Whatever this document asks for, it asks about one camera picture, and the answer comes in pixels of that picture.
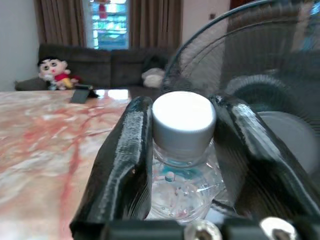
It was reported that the brown curtain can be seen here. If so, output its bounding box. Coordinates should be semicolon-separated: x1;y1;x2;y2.
128;0;184;50
33;0;87;48

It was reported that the clear plastic bottle white cap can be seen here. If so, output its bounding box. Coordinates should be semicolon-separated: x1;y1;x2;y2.
145;91;227;224

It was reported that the window with coloured glass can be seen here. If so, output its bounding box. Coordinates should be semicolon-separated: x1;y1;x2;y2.
82;0;131;50

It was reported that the cartoon boy plush doll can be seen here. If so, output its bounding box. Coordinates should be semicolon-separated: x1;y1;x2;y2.
37;56;81;91

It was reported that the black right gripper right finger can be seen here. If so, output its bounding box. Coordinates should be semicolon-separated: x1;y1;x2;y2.
208;93;320;224

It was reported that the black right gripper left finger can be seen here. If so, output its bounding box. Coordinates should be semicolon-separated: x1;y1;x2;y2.
69;95;154;238

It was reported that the dark grey sofa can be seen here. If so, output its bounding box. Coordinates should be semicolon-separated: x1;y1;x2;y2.
14;43;177;98

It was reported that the grey electric fan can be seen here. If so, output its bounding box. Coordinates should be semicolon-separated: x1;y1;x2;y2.
159;0;320;176

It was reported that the beige cushion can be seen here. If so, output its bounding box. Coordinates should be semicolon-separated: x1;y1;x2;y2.
141;67;166;89

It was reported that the black phone stand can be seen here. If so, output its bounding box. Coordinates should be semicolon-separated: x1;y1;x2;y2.
69;84;100;104

